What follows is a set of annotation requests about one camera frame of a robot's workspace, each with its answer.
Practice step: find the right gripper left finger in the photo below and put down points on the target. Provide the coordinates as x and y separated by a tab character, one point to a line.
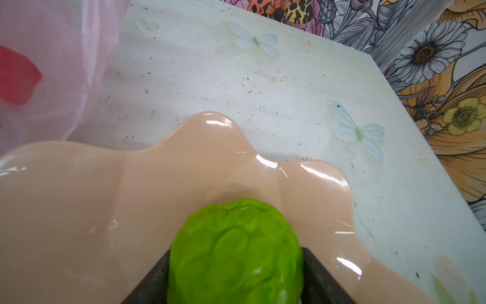
153	287

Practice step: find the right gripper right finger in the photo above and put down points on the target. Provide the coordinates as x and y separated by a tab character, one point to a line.
320	287

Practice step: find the green bumpy fruit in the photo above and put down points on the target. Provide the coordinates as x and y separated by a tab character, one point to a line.
242	251

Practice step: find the pink scalloped bowl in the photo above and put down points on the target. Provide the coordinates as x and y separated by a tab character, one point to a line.
85	224

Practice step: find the pink plastic bag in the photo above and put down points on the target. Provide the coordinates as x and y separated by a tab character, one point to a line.
53	59

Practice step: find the right aluminium frame post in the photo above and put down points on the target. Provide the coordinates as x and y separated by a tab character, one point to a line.
406	25

